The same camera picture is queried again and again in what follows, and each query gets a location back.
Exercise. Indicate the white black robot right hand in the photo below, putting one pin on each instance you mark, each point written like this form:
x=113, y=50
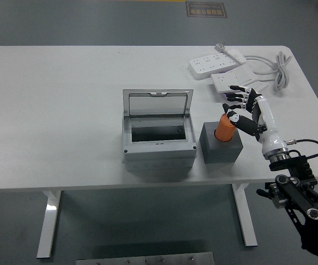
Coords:
x=266, y=121

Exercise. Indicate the orange cylindrical battery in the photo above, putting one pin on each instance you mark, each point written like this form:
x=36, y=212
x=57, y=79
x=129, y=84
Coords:
x=223, y=130

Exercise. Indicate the clear lid with grey frame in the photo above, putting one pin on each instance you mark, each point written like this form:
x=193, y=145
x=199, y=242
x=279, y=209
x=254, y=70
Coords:
x=156, y=105

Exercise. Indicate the grey electrical enclosure box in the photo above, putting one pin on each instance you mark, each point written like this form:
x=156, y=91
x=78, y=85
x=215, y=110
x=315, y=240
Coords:
x=159, y=154

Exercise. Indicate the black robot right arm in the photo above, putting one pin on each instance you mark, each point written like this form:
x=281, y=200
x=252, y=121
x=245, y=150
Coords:
x=299, y=190

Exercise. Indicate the grey block with round hole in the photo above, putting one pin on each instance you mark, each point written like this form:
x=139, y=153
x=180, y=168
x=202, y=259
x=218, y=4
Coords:
x=222, y=153

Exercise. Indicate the small white power strip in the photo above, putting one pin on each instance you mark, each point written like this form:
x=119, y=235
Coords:
x=230, y=78

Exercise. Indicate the white plug with prongs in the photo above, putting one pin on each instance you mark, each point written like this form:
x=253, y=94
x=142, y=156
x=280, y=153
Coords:
x=235, y=55

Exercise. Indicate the large white power strip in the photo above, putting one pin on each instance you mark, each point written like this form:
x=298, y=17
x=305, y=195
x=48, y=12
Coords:
x=211, y=64

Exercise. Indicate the white table leg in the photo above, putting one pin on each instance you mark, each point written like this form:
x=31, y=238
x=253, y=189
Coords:
x=246, y=218
x=48, y=223

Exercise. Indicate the brown floor sign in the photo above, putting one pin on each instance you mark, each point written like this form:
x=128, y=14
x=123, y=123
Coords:
x=206, y=9

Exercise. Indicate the grey metal plate with screws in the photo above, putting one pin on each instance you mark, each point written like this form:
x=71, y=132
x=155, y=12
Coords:
x=145, y=259

